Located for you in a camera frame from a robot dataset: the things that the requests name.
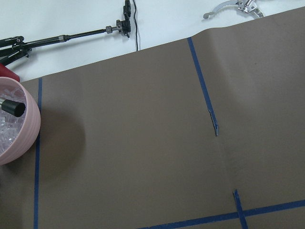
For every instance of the pink bowl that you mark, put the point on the pink bowl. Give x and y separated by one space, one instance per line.
17 134

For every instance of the metal muddler black tip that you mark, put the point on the metal muddler black tip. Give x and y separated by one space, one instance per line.
14 108

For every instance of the metal tongs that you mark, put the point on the metal tongs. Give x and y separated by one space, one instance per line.
243 6

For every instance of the black selfie stick tripod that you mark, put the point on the black selfie stick tripod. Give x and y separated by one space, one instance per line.
15 48

